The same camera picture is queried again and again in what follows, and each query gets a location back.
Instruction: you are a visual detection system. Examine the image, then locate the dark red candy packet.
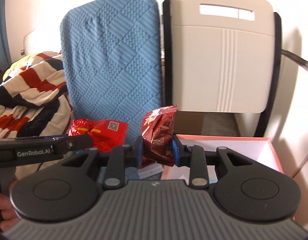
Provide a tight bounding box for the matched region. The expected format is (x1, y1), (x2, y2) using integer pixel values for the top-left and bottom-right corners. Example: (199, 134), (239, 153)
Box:
(141, 105), (177, 168)

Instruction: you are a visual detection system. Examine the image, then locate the red foil snack packet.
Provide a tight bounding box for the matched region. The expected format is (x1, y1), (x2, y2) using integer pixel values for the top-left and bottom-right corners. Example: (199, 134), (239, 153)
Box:
(68, 119), (129, 152)

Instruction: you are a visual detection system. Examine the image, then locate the person's left hand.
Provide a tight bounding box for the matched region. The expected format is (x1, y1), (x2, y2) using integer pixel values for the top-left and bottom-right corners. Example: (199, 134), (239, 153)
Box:
(0, 193), (19, 232)

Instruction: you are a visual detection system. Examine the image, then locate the striped red black blanket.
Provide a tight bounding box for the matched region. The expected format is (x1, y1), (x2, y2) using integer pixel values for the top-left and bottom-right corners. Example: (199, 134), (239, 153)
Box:
(0, 51), (73, 139)

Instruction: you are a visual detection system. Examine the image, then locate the pink cardboard box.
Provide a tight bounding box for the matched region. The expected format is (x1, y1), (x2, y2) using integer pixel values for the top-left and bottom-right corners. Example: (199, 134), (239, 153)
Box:
(177, 134), (283, 184)

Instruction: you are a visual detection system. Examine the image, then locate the beige folding chair back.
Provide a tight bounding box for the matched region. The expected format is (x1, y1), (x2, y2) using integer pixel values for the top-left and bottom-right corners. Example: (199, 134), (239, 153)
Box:
(170, 0), (275, 113)

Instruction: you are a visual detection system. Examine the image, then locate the blue textured chair cover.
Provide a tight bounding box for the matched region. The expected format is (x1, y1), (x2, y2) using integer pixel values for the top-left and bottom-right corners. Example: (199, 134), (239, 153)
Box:
(60, 0), (163, 145)

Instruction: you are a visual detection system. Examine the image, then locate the white quilted pillow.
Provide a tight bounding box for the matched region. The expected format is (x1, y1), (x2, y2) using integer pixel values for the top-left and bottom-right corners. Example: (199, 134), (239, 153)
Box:
(23, 30), (45, 55)

